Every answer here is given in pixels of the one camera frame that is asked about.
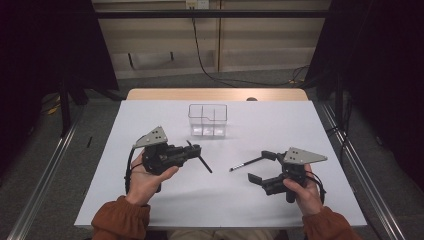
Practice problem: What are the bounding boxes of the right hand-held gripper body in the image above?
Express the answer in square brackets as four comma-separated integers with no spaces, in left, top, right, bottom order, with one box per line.
[261,146,329,204]

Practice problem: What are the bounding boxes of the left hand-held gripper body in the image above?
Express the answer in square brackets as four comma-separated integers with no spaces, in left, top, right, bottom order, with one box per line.
[132,125,190,194]

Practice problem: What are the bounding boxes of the black makeup brush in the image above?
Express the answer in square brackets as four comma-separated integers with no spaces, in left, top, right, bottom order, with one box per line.
[185,139,214,174]
[228,156,265,173]

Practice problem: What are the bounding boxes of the clear plastic organizer box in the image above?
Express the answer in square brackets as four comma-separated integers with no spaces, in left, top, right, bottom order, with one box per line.
[187,103,228,138]

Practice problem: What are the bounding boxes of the person's left hand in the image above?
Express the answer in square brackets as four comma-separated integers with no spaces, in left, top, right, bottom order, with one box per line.
[125,151,180,207]

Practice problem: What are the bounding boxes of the person's right hand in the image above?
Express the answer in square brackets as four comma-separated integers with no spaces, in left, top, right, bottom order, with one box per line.
[282,164,324,217]

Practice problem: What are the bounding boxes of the white table mat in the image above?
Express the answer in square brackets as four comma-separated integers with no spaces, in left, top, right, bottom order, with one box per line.
[73,99,368,230]

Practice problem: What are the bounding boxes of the black metal stand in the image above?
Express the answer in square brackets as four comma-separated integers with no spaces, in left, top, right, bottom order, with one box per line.
[57,78,73,138]

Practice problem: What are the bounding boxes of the dark curtain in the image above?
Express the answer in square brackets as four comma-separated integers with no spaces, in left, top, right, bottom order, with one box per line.
[0,0,120,183]
[304,0,424,194]

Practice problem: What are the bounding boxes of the right hand-held gripper cable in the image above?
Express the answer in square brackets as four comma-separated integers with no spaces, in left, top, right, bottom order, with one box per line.
[304,170,328,205]

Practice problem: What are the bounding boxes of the hand-held gripper cable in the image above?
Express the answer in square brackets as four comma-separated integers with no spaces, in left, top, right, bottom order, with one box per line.
[304,170,328,205]
[124,147,138,195]

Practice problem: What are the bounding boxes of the left hand-held gripper cable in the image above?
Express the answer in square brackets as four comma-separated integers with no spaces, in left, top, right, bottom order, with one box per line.
[124,147,138,195]

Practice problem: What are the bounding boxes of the black floor cable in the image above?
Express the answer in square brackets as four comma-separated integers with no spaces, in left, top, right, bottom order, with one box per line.
[327,124,352,162]

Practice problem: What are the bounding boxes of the aluminium floor rail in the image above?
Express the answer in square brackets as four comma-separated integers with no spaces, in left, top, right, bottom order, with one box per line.
[6,103,86,240]
[319,103,406,240]

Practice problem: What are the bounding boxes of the black wall cable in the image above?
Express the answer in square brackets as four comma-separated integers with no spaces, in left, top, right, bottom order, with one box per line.
[190,7,311,88]

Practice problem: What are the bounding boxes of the white wall socket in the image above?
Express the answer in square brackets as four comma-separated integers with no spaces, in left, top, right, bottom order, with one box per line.
[185,0,211,10]

